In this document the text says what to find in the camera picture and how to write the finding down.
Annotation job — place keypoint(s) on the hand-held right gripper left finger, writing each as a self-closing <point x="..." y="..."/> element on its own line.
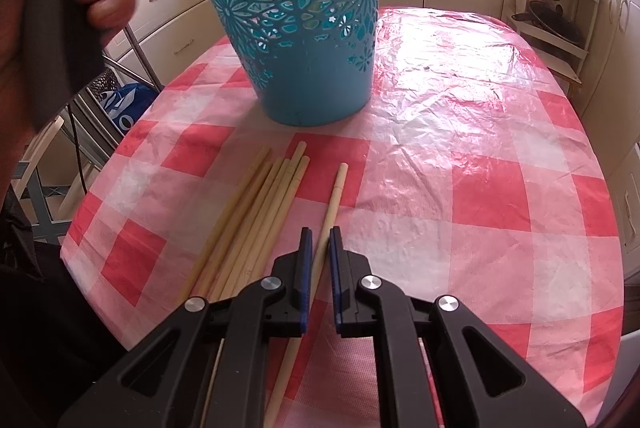
<point x="305" y="278"/>

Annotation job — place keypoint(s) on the person's dark clothing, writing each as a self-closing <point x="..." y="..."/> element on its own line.
<point x="45" y="333"/>

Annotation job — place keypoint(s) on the cream drawer cabinet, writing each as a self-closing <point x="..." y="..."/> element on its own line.
<point x="170" y="18"/>

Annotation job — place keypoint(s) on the bundle of bamboo chopsticks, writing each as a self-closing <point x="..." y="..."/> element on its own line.
<point x="250" y="218"/>

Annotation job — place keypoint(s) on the blue white bag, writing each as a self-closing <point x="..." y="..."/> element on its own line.
<point x="122" y="108"/>

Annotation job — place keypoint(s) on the thin metal rod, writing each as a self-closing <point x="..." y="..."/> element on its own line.
<point x="125" y="76"/>

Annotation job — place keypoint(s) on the single bamboo chopstick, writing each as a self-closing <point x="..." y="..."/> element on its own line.
<point x="334" y="203"/>

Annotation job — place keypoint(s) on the white storage rack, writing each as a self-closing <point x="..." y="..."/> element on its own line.
<point x="587" y="33"/>

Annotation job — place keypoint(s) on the dark pan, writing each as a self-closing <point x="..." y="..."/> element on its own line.
<point x="550" y="21"/>

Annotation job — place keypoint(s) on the grey metal rack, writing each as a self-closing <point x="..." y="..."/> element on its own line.
<point x="45" y="208"/>

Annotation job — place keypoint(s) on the red white checked tablecloth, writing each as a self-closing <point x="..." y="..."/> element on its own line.
<point x="450" y="133"/>

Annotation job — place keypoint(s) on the cream side base cabinets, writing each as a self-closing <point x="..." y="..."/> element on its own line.
<point x="620" y="58"/>

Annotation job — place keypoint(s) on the blue cutout plastic basket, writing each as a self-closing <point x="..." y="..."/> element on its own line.
<point x="310" y="73"/>

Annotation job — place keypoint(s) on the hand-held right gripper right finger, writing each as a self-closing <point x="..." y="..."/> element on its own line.
<point x="336" y="280"/>

